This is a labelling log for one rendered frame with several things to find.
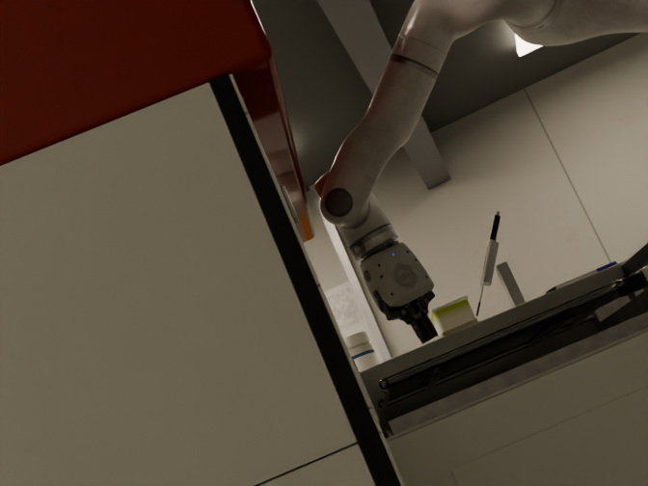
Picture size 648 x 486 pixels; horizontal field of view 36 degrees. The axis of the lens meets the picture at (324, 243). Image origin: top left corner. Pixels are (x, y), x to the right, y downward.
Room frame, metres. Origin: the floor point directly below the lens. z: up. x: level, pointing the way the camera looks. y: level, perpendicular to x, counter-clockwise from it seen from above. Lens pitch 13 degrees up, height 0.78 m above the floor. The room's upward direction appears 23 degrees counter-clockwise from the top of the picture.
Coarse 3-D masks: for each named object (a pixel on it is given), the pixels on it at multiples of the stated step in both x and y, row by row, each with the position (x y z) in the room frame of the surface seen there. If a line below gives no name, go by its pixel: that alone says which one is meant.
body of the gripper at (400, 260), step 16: (368, 256) 1.68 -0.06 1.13; (384, 256) 1.68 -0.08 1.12; (400, 256) 1.69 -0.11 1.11; (416, 256) 1.71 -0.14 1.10; (368, 272) 1.69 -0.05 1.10; (384, 272) 1.67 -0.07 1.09; (400, 272) 1.69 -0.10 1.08; (416, 272) 1.70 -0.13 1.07; (368, 288) 1.70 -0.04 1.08; (384, 288) 1.67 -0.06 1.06; (400, 288) 1.68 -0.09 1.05; (416, 288) 1.69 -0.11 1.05; (432, 288) 1.72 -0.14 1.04; (400, 304) 1.67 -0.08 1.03
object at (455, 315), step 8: (464, 296) 1.91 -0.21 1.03; (448, 304) 1.91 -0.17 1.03; (456, 304) 1.91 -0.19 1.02; (464, 304) 1.91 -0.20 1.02; (432, 312) 1.91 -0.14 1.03; (440, 312) 1.91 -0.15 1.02; (448, 312) 1.91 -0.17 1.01; (456, 312) 1.91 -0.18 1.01; (464, 312) 1.91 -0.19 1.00; (472, 312) 1.91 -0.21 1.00; (432, 320) 1.97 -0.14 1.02; (440, 320) 1.91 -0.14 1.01; (448, 320) 1.91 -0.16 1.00; (456, 320) 1.91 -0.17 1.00; (464, 320) 1.91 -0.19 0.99; (472, 320) 1.91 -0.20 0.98; (440, 328) 1.91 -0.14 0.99; (448, 328) 1.91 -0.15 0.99; (456, 328) 1.91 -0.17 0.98; (440, 336) 1.96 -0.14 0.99
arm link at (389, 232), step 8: (376, 232) 1.66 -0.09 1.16; (384, 232) 1.67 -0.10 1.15; (392, 232) 1.68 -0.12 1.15; (360, 240) 1.67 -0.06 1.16; (368, 240) 1.66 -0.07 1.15; (376, 240) 1.66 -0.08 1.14; (384, 240) 1.67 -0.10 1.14; (392, 240) 1.70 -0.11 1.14; (352, 248) 1.70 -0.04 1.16; (360, 248) 1.67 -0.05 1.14; (368, 248) 1.67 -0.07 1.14; (376, 248) 1.68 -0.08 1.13; (360, 256) 1.69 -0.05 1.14
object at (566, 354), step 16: (640, 320) 1.47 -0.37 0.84; (592, 336) 1.46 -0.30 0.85; (608, 336) 1.46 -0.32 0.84; (624, 336) 1.46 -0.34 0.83; (560, 352) 1.46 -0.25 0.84; (576, 352) 1.46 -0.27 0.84; (512, 368) 1.46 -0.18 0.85; (528, 368) 1.46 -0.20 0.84; (544, 368) 1.46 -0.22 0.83; (480, 384) 1.45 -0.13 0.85; (496, 384) 1.46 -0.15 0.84; (512, 384) 1.46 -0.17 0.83; (448, 400) 1.45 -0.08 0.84; (464, 400) 1.45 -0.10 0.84; (400, 416) 1.45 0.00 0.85; (416, 416) 1.45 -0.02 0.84; (432, 416) 1.45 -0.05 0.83
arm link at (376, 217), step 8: (320, 184) 1.67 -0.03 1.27; (320, 192) 1.68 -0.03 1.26; (368, 200) 1.65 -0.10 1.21; (376, 200) 1.69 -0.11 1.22; (368, 208) 1.65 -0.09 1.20; (376, 208) 1.67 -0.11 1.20; (368, 216) 1.66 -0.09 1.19; (376, 216) 1.67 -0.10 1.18; (384, 216) 1.68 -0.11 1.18; (360, 224) 1.66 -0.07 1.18; (368, 224) 1.66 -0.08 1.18; (376, 224) 1.67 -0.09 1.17; (384, 224) 1.67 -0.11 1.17; (344, 232) 1.68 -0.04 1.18; (352, 232) 1.67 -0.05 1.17; (360, 232) 1.67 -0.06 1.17; (368, 232) 1.66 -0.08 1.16; (352, 240) 1.68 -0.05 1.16
